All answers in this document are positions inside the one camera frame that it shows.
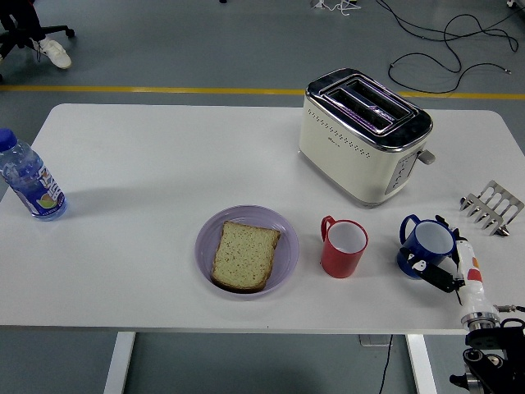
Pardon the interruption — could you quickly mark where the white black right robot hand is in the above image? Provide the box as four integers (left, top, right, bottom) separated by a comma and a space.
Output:
399, 215, 493, 319

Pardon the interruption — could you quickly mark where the blue enamel cup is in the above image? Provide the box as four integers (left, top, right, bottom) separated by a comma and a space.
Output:
396, 213, 459, 281

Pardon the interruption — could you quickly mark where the red enamel cup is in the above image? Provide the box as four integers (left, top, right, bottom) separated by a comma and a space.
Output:
319, 215, 369, 280

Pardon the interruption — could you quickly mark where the bread slice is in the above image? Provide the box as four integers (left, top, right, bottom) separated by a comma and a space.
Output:
210, 220, 282, 294

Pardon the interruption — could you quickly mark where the silver metal toast rack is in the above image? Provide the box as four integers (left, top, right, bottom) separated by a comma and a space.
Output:
459, 179, 525, 237

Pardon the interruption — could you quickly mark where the white table leg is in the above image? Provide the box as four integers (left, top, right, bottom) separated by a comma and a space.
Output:
102, 331, 137, 394
405, 333, 439, 394

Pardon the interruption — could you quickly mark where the grey box under table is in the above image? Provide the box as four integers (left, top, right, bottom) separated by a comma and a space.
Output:
359, 334, 393, 348

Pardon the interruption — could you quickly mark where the cream chrome toaster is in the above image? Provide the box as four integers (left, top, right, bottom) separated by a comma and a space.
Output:
298, 67, 436, 209

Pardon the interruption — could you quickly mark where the purple round plate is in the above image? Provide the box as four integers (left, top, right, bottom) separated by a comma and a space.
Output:
194, 204, 300, 303

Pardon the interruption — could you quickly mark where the yellow floor tape line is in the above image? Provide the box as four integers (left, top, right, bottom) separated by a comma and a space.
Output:
0, 84, 525, 101

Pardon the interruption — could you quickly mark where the clear bottle blue cap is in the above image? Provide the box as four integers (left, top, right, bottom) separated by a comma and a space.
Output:
0, 127, 69, 222

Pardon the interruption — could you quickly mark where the person's white shoe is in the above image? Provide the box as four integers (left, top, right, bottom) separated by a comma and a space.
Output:
33, 36, 73, 69

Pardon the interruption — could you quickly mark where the person's leg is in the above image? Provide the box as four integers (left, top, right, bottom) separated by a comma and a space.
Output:
11, 0, 46, 42

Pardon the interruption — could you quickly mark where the black office chair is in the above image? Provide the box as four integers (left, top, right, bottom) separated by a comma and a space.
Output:
0, 0, 76, 81

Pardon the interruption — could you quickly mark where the thin black hanging cable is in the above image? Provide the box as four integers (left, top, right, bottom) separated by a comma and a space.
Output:
377, 334, 394, 394

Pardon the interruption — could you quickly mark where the black floor cable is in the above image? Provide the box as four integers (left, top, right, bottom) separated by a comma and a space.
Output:
375, 0, 525, 94

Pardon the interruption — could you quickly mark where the white floor cable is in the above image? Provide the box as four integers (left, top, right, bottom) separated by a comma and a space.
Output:
309, 0, 363, 18

